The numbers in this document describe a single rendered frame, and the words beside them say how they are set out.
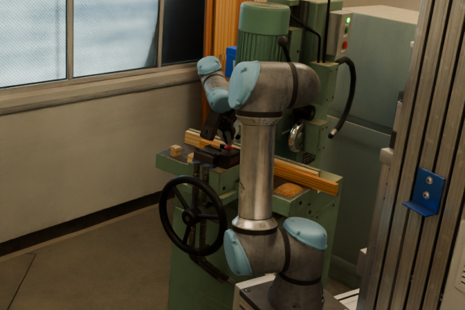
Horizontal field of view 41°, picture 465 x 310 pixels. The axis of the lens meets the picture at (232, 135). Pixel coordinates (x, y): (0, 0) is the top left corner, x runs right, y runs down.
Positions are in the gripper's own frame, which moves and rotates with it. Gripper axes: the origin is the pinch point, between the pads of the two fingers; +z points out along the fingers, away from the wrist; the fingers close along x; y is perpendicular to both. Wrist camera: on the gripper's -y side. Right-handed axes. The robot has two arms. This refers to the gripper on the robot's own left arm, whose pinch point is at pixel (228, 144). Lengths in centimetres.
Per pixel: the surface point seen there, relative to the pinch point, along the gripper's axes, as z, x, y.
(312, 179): 17.1, -26.0, 9.4
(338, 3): -15, -10, 69
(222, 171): 3.1, -3.2, -9.6
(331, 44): -6, -13, 55
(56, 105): 39, 131, 18
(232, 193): 13.2, -5.2, -9.9
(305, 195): 18.7, -26.4, 3.0
